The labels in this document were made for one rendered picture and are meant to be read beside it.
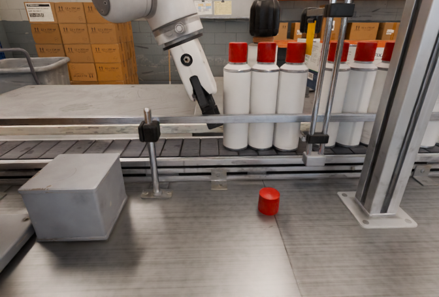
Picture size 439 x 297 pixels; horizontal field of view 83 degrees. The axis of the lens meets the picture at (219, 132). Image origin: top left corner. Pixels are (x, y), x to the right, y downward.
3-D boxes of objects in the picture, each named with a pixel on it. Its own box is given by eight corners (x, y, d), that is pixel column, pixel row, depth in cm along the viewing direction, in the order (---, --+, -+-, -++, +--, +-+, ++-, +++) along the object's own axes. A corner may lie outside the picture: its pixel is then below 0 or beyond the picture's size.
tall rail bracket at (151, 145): (170, 176, 51) (162, 97, 44) (164, 199, 44) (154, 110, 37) (154, 177, 51) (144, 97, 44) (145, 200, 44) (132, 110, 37)
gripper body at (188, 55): (198, 27, 39) (223, 93, 43) (200, 27, 48) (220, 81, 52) (154, 44, 39) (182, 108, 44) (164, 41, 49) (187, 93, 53)
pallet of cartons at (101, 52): (143, 93, 447) (132, 6, 392) (131, 107, 371) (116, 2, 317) (74, 94, 441) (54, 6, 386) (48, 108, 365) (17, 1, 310)
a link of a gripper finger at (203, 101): (203, 98, 41) (211, 110, 46) (191, 59, 43) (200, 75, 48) (196, 100, 41) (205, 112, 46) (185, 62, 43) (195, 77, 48)
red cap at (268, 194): (274, 218, 40) (276, 201, 38) (254, 210, 41) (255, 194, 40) (281, 206, 42) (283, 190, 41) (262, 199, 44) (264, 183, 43)
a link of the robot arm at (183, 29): (196, 12, 38) (203, 32, 39) (198, 14, 46) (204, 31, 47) (146, 32, 39) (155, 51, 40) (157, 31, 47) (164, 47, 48)
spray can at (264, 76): (270, 140, 55) (279, 41, 47) (274, 151, 50) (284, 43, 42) (247, 140, 55) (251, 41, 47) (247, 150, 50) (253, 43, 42)
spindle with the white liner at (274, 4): (270, 102, 83) (277, 0, 71) (276, 109, 75) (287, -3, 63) (243, 102, 82) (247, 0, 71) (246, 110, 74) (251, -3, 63)
